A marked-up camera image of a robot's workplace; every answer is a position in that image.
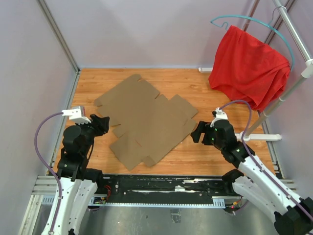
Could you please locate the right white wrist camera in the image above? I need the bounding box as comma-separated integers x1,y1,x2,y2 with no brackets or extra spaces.
210,107,228,128

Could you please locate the red cloth shirt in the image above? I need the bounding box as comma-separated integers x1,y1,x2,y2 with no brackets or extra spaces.
208,26,291,112

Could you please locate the white clothes rack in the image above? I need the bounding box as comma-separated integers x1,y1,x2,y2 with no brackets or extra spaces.
198,0,313,142

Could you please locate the brown cardboard box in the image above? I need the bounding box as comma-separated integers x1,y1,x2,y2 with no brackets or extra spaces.
94,74,198,171

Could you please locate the teal clothes hanger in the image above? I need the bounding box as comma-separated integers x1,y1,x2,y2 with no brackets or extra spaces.
210,6,295,72

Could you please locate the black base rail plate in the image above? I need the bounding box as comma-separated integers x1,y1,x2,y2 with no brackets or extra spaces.
97,174,241,202

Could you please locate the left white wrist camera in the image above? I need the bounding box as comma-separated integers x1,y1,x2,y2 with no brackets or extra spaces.
62,105,91,125

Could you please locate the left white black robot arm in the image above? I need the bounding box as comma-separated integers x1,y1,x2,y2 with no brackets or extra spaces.
42,114,110,235

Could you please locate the grey slotted cable duct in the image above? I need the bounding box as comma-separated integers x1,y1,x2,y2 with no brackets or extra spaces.
41,195,227,209

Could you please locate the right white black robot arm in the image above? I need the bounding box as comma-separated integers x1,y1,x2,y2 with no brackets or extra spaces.
191,119,313,235

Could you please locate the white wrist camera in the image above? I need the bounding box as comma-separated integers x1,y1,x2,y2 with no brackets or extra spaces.
62,105,91,125
210,107,228,128

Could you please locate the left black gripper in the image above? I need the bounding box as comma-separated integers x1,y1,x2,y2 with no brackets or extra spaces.
76,114,110,155

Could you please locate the aluminium frame post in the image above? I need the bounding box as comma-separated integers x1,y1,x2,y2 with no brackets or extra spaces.
36,0,80,73

